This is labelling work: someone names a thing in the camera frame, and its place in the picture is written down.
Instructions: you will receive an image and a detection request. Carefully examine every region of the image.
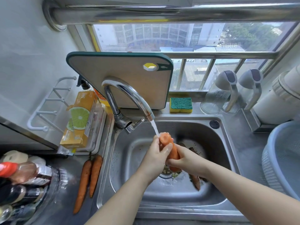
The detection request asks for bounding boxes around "yellow dish soap pump bottle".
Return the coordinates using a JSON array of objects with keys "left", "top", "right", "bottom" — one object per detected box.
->
[{"left": 77, "top": 75, "right": 111, "bottom": 107}]

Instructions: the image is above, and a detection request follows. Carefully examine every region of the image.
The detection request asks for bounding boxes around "person's left forearm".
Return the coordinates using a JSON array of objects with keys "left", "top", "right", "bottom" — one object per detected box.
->
[{"left": 85, "top": 172, "right": 153, "bottom": 225}]

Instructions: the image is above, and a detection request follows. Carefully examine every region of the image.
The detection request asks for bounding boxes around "clear plastic bag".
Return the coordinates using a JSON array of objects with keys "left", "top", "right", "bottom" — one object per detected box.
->
[{"left": 57, "top": 145, "right": 75, "bottom": 155}]

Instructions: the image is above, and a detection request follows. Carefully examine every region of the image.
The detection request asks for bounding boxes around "steel overhead pipe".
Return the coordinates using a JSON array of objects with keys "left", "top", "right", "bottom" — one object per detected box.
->
[{"left": 42, "top": 0, "right": 300, "bottom": 32}]

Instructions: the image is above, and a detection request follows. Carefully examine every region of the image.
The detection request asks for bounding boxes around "dark soy sauce bottle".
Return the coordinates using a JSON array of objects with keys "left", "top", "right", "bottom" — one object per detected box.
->
[{"left": 0, "top": 185, "right": 45, "bottom": 205}]

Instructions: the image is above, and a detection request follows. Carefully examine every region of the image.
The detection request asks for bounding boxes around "slim orange carrot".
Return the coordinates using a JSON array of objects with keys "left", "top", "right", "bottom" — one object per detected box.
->
[{"left": 73, "top": 152, "right": 93, "bottom": 215}]

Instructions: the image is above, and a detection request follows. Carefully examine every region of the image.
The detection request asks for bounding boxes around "stainless steel sink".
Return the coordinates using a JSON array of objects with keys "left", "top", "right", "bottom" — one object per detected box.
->
[{"left": 96, "top": 114, "right": 249, "bottom": 222}]

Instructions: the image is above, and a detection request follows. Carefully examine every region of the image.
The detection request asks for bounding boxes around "beige green-rimmed cutting board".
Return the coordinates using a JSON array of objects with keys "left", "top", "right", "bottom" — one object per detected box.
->
[{"left": 66, "top": 51, "right": 174, "bottom": 110}]

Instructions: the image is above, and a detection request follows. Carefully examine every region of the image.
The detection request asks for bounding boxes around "glass pitcher with grey lid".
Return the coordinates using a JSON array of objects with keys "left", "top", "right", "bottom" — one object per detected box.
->
[
  {"left": 200, "top": 70, "right": 239, "bottom": 115},
  {"left": 221, "top": 69, "right": 263, "bottom": 114}
]

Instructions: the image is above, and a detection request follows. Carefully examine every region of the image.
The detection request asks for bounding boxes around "window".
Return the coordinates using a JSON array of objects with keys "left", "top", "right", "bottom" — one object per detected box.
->
[{"left": 87, "top": 22, "right": 300, "bottom": 92}]

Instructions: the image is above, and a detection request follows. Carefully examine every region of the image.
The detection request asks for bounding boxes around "chrome faucet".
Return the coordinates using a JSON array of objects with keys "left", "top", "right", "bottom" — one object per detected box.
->
[{"left": 101, "top": 77, "right": 155, "bottom": 134}]

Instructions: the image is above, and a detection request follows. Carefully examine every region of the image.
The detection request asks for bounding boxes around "steel window guard rail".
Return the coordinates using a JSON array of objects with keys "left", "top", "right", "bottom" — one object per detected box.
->
[{"left": 168, "top": 52, "right": 278, "bottom": 91}]

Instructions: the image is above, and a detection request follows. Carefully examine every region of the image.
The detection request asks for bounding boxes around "white plastic tray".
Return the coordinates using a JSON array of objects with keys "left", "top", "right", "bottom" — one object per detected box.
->
[{"left": 74, "top": 104, "right": 107, "bottom": 155}]

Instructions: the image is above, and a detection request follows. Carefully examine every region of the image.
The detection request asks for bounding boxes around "beige capped bottle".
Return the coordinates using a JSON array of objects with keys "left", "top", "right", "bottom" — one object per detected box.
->
[{"left": 1, "top": 150, "right": 29, "bottom": 164}]

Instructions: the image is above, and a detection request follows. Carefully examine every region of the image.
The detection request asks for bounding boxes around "yellow green sponge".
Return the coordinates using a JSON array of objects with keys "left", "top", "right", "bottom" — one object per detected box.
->
[{"left": 169, "top": 97, "right": 193, "bottom": 113}]

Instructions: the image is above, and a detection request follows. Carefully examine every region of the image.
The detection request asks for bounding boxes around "orange carrot with leafy stem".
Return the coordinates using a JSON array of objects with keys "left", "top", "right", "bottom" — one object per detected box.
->
[{"left": 159, "top": 132, "right": 181, "bottom": 173}]

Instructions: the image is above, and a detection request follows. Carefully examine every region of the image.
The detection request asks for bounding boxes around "white wall hook rack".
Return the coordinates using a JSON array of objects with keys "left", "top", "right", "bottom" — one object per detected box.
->
[{"left": 26, "top": 76, "right": 77, "bottom": 132}]

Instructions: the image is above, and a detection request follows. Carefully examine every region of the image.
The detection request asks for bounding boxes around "orange box with lime picture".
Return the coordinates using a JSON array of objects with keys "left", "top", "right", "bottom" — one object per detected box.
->
[{"left": 60, "top": 91, "right": 98, "bottom": 149}]

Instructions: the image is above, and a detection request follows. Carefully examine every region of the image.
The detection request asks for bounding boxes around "blue plastic colander basin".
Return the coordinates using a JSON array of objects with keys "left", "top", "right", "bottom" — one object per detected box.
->
[{"left": 261, "top": 120, "right": 300, "bottom": 201}]

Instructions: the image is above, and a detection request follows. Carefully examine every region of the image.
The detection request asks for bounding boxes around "person's right hand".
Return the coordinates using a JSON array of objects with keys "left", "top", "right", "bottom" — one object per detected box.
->
[{"left": 165, "top": 144, "right": 210, "bottom": 178}]

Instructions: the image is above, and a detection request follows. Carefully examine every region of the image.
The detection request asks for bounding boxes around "yellow capped bottle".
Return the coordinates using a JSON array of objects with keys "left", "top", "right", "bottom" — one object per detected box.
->
[{"left": 0, "top": 203, "right": 36, "bottom": 221}]

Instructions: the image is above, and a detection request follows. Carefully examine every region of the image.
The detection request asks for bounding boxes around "person's left hand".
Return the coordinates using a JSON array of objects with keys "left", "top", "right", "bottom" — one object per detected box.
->
[{"left": 138, "top": 135, "right": 174, "bottom": 185}]

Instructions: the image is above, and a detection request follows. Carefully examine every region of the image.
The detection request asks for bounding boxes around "person's right forearm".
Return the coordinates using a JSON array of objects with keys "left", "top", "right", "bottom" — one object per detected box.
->
[{"left": 201, "top": 164, "right": 300, "bottom": 225}]

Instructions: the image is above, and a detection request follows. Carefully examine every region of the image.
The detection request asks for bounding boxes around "steel drain strainer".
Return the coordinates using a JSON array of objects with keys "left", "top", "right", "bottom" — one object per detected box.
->
[{"left": 159, "top": 165, "right": 182, "bottom": 180}]

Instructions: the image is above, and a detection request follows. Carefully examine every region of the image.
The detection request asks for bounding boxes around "white duct pipe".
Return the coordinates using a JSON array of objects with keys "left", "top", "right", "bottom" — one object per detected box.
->
[{"left": 252, "top": 65, "right": 300, "bottom": 125}]

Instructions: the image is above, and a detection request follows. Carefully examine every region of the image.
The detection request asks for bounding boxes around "transparent plastic packet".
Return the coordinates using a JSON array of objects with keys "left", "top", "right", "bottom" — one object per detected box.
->
[{"left": 86, "top": 104, "right": 103, "bottom": 151}]

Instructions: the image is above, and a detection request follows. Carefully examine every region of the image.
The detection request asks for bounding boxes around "red capped sauce bottle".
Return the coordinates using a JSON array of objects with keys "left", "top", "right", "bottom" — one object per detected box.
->
[{"left": 0, "top": 161, "right": 53, "bottom": 186}]

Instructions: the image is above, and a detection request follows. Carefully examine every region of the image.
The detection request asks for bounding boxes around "white capped bottle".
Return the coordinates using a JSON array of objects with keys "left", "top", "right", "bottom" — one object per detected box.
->
[{"left": 28, "top": 156, "right": 47, "bottom": 167}]

